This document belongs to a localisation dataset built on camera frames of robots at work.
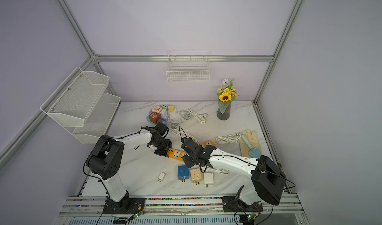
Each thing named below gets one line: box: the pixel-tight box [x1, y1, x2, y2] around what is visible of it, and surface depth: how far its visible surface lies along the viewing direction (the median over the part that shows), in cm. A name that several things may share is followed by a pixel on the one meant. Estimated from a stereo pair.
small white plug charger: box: [157, 172, 166, 183], surface depth 83 cm
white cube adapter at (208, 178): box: [203, 172, 214, 188], surface depth 82 cm
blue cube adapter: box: [177, 165, 190, 183], surface depth 82 cm
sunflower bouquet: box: [216, 78, 241, 115], surface depth 92 cm
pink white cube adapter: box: [152, 105, 163, 113], surface depth 106 cm
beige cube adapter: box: [190, 168, 202, 186], surface depth 80 cm
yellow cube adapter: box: [168, 105, 175, 113], surface depth 110 cm
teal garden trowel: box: [241, 134, 262, 159], surface depth 95 cm
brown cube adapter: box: [149, 111, 161, 124], surface depth 103 cm
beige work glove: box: [238, 129, 262, 158], surface depth 98 cm
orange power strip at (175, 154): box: [167, 147, 188, 162], surface depth 90 cm
